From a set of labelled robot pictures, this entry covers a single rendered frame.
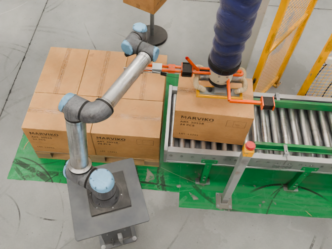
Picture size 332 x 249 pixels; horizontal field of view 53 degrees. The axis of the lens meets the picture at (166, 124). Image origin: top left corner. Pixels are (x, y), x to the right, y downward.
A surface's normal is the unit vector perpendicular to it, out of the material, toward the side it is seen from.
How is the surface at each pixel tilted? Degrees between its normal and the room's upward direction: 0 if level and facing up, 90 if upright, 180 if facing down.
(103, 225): 0
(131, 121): 0
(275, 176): 0
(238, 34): 101
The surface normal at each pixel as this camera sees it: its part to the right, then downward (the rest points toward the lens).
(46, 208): 0.04, -0.56
